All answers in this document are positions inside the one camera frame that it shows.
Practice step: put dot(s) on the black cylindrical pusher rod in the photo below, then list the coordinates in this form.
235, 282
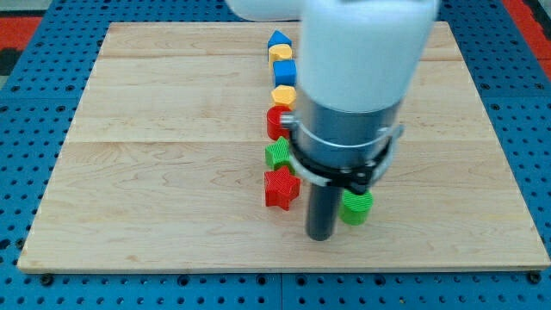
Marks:
323, 206

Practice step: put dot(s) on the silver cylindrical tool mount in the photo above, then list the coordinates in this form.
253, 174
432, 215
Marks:
341, 148

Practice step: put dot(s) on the green cylinder block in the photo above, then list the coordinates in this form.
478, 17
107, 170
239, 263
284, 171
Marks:
354, 209

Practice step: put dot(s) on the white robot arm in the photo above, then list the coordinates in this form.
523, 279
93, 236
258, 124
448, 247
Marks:
355, 62

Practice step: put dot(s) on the red star block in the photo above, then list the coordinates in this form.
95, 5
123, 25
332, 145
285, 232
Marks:
281, 187

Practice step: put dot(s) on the green star block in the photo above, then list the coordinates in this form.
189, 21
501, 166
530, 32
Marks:
277, 155

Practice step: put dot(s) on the red cylinder block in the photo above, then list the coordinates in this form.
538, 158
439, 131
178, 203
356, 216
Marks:
274, 129

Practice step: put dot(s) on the yellow hexagon block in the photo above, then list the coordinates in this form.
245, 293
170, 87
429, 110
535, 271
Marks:
283, 95

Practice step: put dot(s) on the blue cube block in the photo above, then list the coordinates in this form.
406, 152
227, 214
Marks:
284, 73

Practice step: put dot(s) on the yellow pentagon block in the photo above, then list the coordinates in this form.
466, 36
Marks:
279, 52

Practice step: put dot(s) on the blue triangle block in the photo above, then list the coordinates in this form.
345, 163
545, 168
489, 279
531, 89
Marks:
278, 38

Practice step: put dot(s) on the wooden board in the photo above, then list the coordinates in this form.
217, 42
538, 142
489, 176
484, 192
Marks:
162, 170

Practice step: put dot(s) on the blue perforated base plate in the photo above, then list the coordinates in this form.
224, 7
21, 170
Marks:
41, 96

